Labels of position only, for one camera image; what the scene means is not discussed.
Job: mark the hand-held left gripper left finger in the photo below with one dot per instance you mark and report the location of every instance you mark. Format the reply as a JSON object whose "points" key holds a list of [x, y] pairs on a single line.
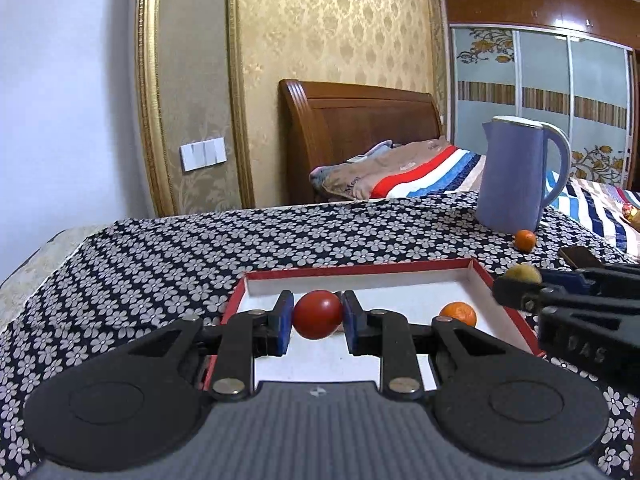
{"points": [[286, 322]]}

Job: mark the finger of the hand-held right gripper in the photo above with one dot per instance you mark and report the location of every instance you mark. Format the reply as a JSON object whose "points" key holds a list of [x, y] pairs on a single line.
{"points": [[560, 276], [520, 295]]}

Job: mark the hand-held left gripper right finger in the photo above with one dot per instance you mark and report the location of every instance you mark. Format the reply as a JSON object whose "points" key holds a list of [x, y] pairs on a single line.
{"points": [[350, 322]]}

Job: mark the small pale grape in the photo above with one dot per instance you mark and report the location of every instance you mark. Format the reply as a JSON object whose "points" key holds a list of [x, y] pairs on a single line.
{"points": [[525, 274]]}

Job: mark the red cherry tomato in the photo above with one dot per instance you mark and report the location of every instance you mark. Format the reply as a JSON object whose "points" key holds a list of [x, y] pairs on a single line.
{"points": [[317, 315]]}

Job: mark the red cardboard box tray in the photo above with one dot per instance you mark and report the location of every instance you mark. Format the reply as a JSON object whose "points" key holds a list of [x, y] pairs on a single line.
{"points": [[400, 290]]}

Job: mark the orange mandarin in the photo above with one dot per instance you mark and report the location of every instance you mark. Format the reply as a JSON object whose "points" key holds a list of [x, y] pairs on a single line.
{"points": [[458, 314]]}

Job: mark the black phone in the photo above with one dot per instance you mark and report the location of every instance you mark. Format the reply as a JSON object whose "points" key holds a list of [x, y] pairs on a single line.
{"points": [[580, 256]]}

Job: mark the small orange kumquat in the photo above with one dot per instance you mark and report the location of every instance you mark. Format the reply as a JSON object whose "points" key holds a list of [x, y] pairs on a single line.
{"points": [[525, 240]]}

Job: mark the shiny gold orange object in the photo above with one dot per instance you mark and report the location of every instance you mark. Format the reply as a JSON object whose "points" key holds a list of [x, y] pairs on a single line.
{"points": [[632, 214]]}

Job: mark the purple electric kettle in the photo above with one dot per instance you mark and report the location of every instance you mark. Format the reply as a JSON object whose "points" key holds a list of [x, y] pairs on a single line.
{"points": [[510, 175]]}

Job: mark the black floral tablecloth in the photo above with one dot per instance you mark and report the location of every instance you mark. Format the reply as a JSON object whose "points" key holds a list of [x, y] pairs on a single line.
{"points": [[150, 260]]}

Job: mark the grey blue cloth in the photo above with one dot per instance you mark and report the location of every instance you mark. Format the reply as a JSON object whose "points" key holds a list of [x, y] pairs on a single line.
{"points": [[322, 175]]}

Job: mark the striped blanket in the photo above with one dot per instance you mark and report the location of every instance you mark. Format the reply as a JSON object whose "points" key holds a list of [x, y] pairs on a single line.
{"points": [[430, 170]]}

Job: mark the wooden bed headboard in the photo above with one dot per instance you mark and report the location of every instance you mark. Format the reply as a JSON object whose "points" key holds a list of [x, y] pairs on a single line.
{"points": [[360, 125]]}

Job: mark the sliding door wardrobe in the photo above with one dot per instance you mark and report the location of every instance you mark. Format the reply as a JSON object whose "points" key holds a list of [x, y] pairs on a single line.
{"points": [[545, 70]]}

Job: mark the beige patterned mattress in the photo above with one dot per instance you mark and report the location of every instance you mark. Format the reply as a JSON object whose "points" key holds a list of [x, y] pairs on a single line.
{"points": [[40, 260]]}

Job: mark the white wall switch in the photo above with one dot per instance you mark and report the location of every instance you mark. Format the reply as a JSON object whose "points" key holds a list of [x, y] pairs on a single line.
{"points": [[202, 154]]}

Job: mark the gold wall moulding strip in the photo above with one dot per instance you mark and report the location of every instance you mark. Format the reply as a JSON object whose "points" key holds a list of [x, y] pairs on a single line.
{"points": [[240, 85], [152, 85]]}

